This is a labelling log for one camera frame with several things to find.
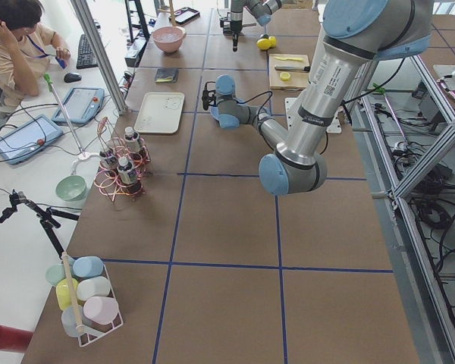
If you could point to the wooden cutting board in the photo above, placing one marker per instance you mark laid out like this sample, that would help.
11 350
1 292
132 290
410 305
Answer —
299 80

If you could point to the pink bowl with ice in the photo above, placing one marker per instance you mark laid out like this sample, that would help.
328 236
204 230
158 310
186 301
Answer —
169 39

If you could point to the steel cylinder tool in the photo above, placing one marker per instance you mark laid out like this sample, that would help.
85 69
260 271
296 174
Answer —
304 69

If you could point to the green bowl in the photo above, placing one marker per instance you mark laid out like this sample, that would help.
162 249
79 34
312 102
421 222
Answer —
71 188

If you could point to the yellow plastic cup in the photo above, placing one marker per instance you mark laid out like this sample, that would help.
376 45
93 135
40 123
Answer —
63 295

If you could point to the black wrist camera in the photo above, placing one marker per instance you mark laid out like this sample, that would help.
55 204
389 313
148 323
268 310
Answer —
225 26
208 96

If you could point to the cream bear tray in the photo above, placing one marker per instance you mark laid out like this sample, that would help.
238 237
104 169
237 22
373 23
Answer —
160 113

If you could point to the seated person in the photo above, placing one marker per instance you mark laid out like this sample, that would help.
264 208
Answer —
26 47

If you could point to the copper wire bottle rack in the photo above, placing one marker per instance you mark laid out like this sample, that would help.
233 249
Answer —
109 182

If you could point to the yellow plastic knife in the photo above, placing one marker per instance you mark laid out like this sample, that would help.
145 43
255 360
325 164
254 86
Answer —
289 58

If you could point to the white plastic cup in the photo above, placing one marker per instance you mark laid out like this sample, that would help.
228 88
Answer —
93 287

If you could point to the lemon half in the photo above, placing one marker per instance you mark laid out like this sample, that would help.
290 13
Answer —
285 76

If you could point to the blue teach pendant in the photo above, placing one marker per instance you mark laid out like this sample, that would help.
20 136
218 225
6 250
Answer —
28 139
83 103

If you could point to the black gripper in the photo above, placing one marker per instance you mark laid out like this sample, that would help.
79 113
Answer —
235 27

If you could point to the black mouse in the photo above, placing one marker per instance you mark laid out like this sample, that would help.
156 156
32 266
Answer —
72 77

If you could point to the grey folded cloth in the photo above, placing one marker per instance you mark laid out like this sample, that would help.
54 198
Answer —
166 75

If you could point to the white wire cup rack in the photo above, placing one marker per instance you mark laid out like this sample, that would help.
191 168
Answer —
74 322

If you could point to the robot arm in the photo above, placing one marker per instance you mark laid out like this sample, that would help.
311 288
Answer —
261 11
352 34

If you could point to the pink plastic cup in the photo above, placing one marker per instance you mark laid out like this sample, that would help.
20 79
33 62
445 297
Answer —
101 310

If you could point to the aluminium frame post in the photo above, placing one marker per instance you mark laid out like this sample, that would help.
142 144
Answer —
82 11

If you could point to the black keyboard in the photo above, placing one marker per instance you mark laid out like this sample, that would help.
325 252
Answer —
85 56

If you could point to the blue plastic cup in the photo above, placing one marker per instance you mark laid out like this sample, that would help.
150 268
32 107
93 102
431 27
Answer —
88 267

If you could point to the yellow lemon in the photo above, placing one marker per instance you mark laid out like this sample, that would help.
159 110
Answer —
273 41
263 44

